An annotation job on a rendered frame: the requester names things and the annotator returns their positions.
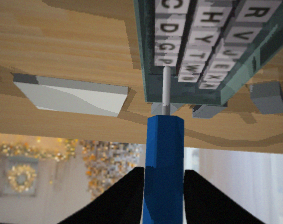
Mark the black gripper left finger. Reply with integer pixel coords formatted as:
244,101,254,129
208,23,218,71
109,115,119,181
58,167,144,224

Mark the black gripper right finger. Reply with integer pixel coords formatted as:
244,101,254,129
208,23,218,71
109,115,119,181
183,169,266,224

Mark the blue stylus with grey tip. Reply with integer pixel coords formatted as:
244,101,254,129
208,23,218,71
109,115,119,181
142,66,184,224

